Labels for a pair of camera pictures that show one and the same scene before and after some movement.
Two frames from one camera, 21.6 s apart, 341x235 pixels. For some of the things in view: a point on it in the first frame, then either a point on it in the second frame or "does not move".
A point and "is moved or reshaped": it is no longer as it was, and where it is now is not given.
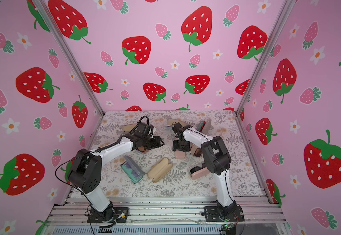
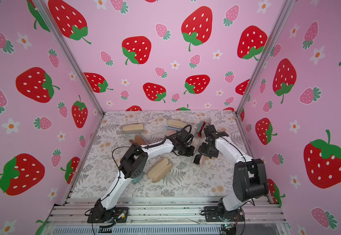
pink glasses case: [180, 155] is moved or reshaped
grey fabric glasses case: [128, 128] does not move
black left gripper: [157, 142] -> [192, 148]
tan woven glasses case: [159, 170] does not move
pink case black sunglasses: [198, 172] -> [201, 160]
